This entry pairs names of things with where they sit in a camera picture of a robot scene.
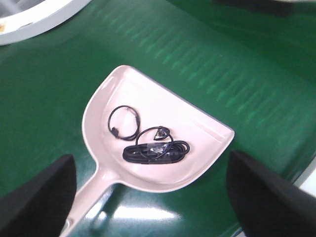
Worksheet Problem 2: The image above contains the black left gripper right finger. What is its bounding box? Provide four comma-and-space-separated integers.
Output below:
226, 150, 316, 237

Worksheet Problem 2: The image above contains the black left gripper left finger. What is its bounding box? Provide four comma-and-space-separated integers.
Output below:
0, 154, 77, 237

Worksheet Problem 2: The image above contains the pink plastic dustpan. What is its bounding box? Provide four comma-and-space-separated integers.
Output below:
62, 65, 235, 237

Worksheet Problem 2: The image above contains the white inner conveyor ring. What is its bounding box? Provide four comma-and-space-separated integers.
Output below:
0, 0, 92, 46

